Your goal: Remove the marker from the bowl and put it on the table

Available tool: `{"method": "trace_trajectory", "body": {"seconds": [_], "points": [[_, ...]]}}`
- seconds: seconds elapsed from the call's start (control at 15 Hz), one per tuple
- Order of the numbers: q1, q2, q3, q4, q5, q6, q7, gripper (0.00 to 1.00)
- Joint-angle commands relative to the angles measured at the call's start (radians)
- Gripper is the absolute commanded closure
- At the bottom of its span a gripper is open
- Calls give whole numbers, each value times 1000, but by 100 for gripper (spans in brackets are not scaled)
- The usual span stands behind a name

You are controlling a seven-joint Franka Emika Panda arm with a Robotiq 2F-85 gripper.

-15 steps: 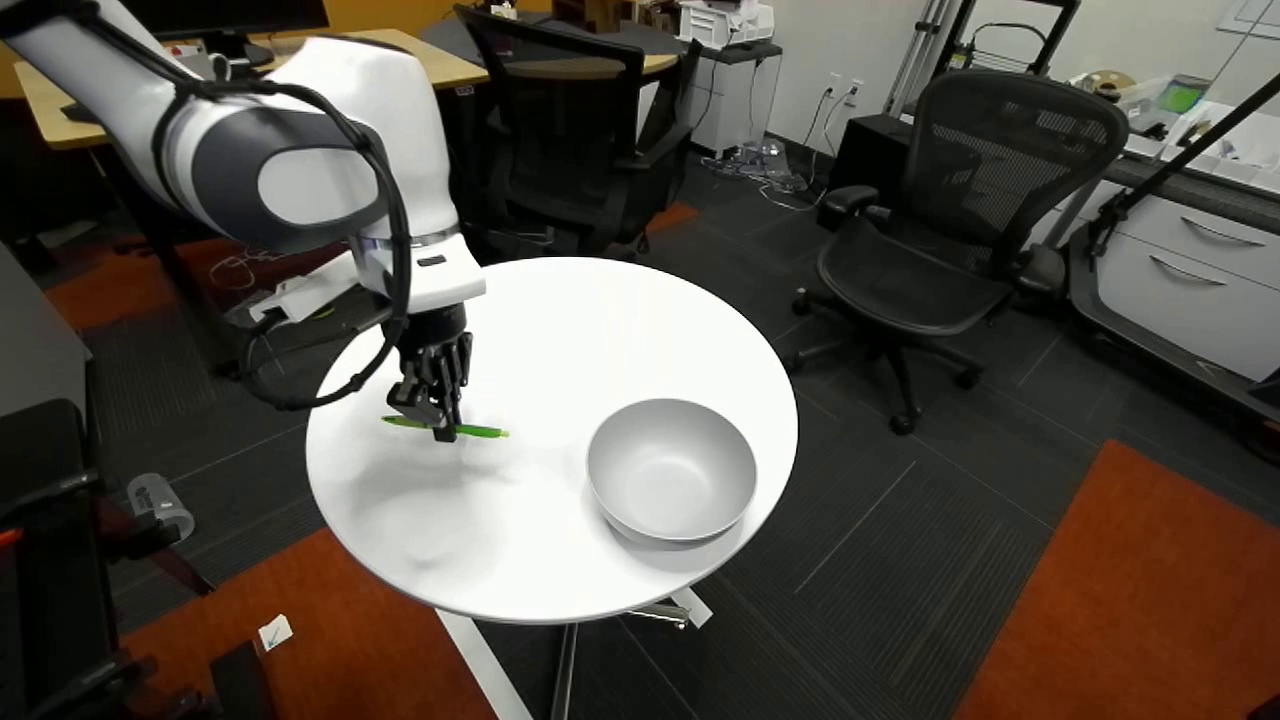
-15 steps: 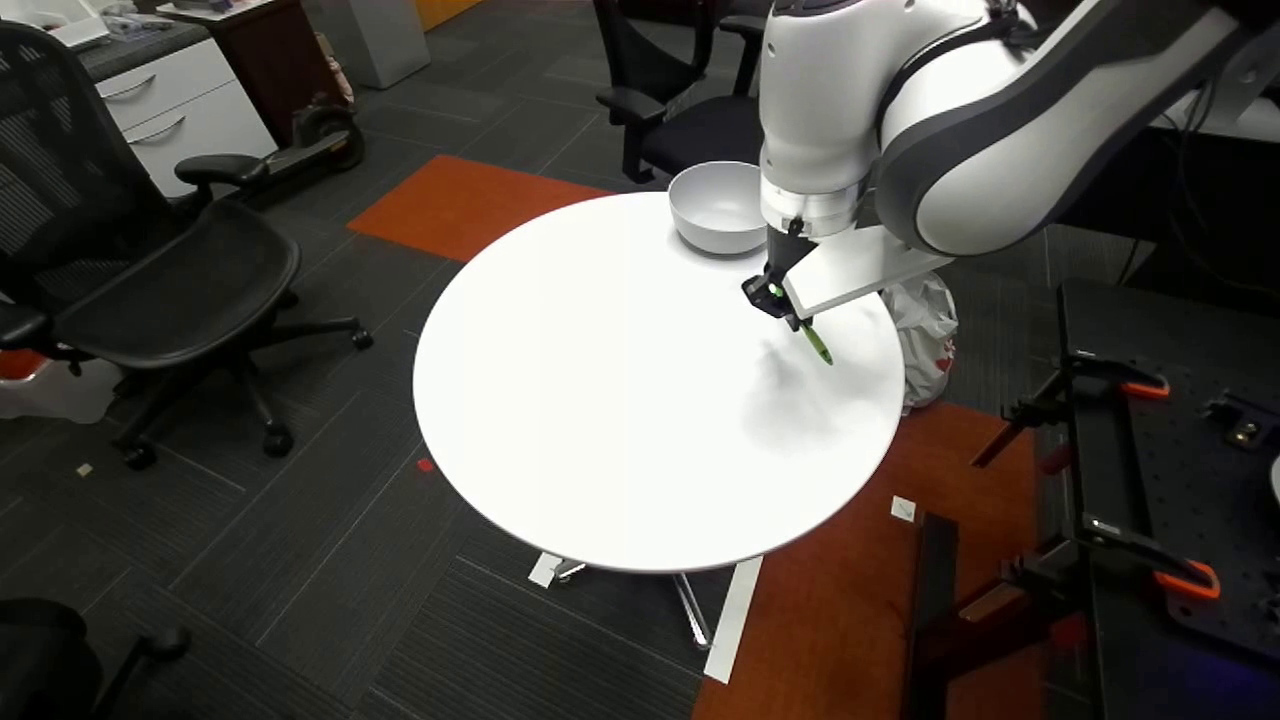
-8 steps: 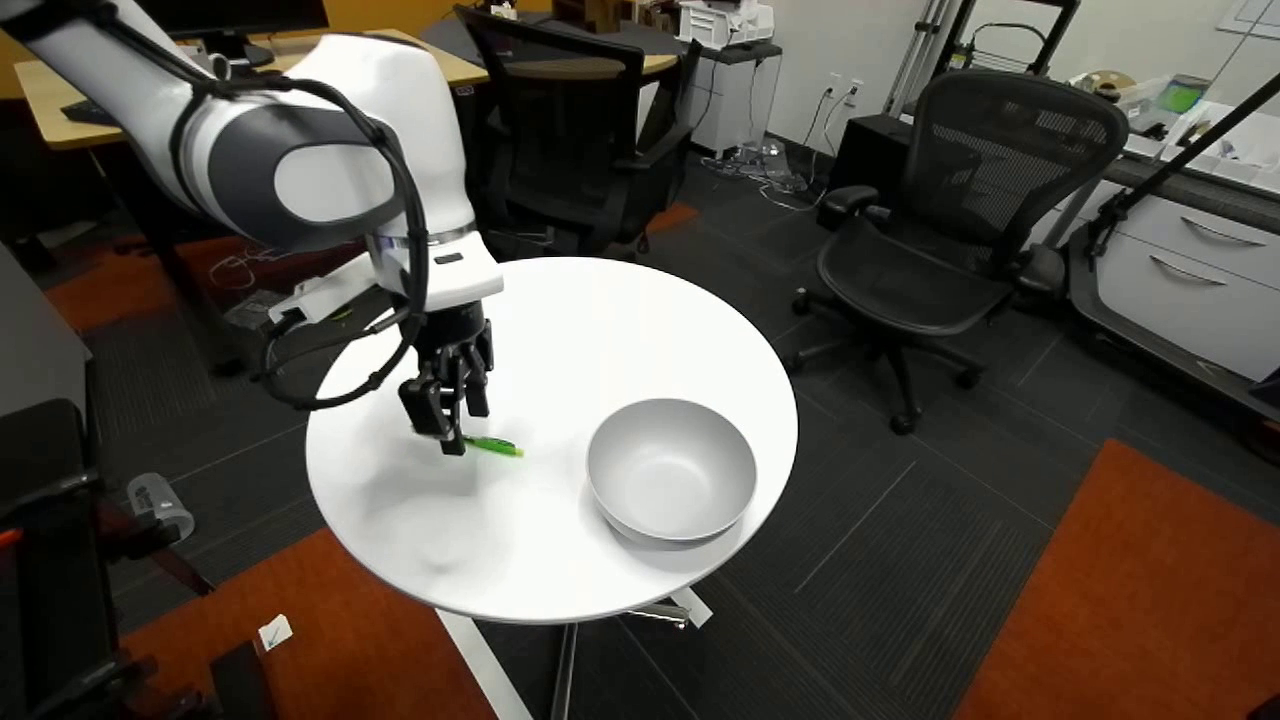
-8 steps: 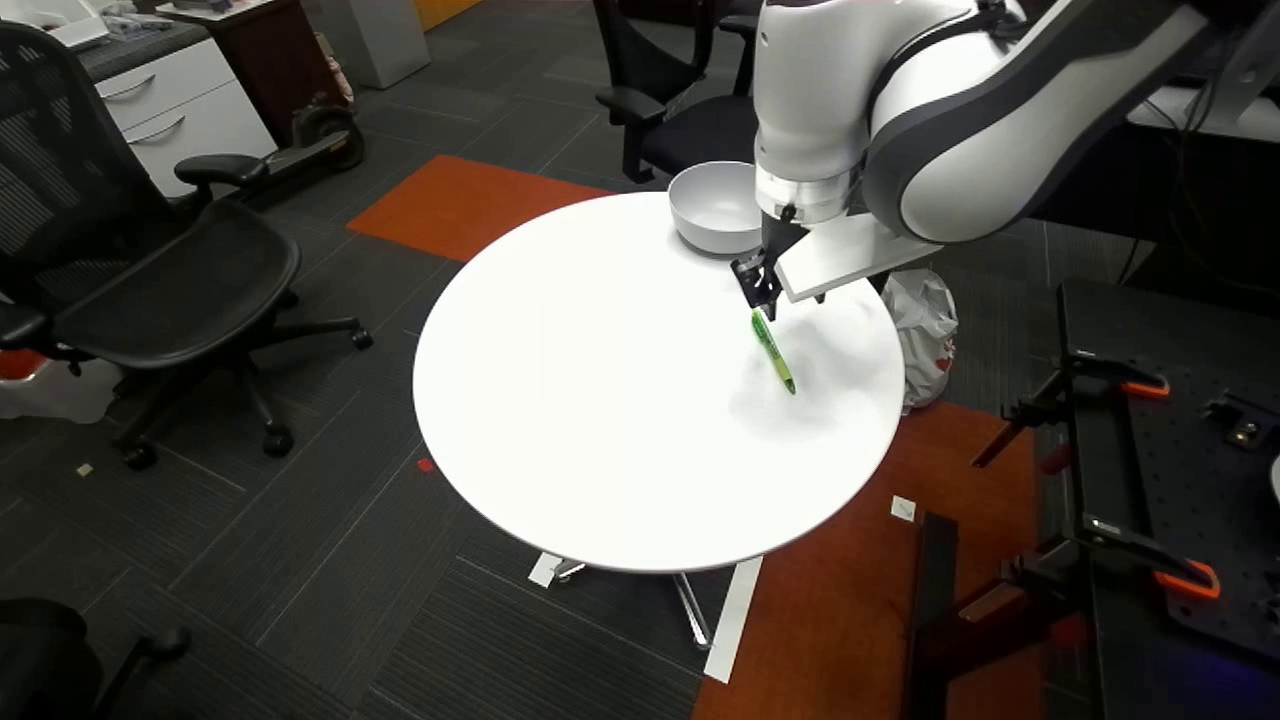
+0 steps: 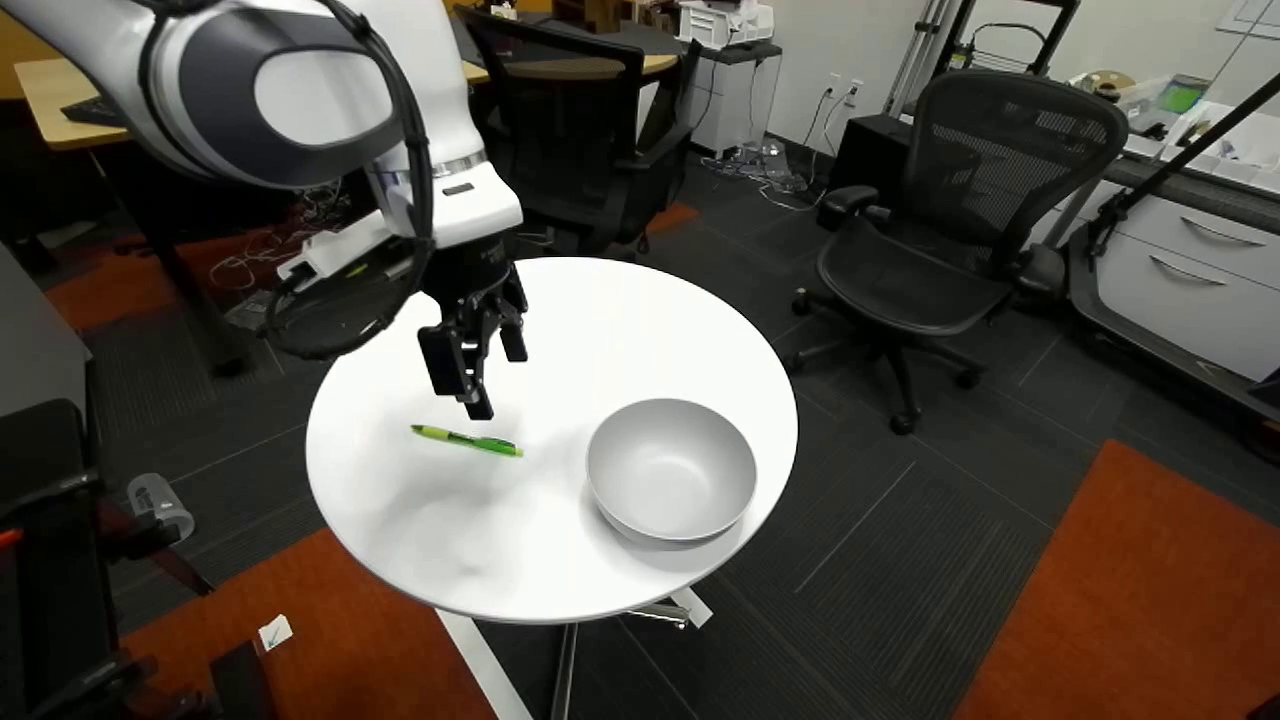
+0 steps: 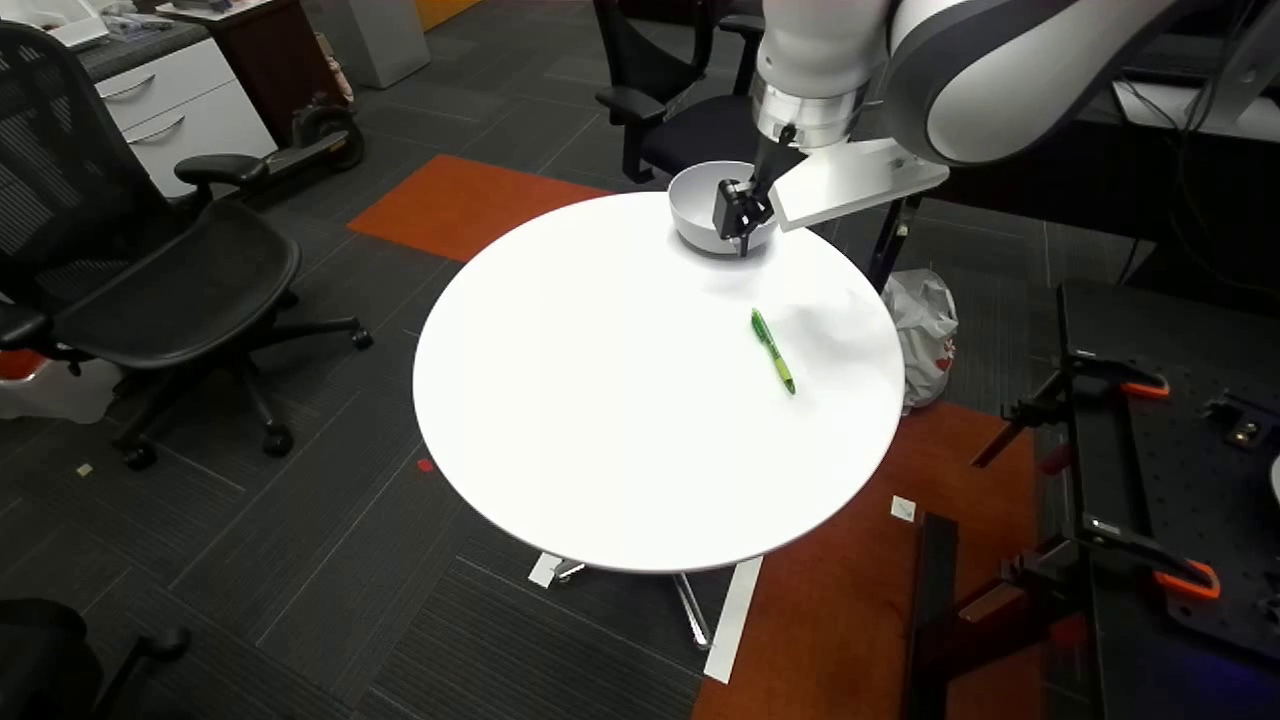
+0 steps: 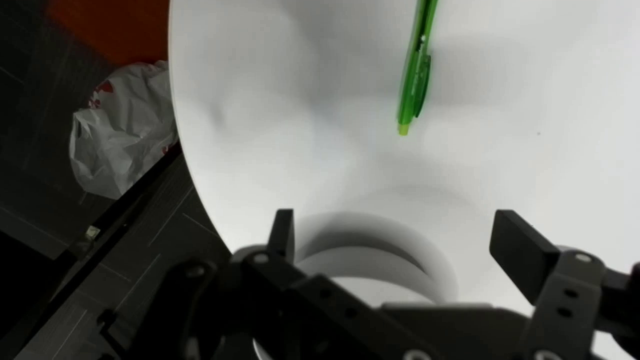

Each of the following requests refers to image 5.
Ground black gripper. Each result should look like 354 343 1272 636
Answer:
416 238 533 428

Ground green marker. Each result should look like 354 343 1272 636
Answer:
410 422 529 466

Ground white round bowl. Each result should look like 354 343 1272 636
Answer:
584 398 760 548

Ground black highback office chair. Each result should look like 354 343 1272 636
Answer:
458 8 704 258

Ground white table base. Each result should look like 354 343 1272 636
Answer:
436 583 722 720

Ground white low cabinet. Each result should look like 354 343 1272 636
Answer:
688 43 787 160

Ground small white paper scrap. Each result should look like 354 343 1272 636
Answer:
258 612 299 658

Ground white printer box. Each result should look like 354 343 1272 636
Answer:
676 0 780 58

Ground black floor box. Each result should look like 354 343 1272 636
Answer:
836 111 928 206

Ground black mesh office chair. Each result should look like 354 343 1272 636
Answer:
785 67 1137 435

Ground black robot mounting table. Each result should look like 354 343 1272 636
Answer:
0 246 132 720

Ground wooden desk black legs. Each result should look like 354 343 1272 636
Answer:
11 52 260 382

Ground white drawer cabinet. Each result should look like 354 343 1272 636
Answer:
1083 111 1280 393

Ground small green box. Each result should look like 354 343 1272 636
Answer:
1157 76 1218 121

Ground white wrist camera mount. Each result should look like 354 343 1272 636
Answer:
273 207 410 294

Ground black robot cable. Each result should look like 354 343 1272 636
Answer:
260 0 446 366

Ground black clamp orange handle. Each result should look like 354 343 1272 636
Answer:
0 470 217 600

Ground black upright post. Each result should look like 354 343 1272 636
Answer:
208 636 287 720

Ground black camera stand pole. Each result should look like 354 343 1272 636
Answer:
1083 73 1280 263

